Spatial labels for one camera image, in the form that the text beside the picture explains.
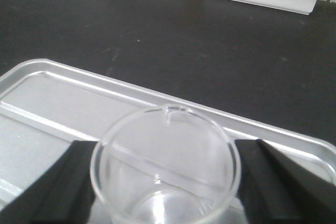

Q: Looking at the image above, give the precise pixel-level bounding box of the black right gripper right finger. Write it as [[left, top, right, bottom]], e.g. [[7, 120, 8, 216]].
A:
[[235, 139, 335, 223]]

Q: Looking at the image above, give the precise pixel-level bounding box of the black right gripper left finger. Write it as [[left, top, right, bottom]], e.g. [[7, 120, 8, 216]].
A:
[[1, 141, 96, 223]]

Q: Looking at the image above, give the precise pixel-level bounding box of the clear glass beaker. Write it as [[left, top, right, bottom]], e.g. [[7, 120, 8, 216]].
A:
[[90, 104, 242, 223]]

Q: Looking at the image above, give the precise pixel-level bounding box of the silver metal tray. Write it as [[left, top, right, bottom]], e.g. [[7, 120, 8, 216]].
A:
[[1, 59, 335, 223]]

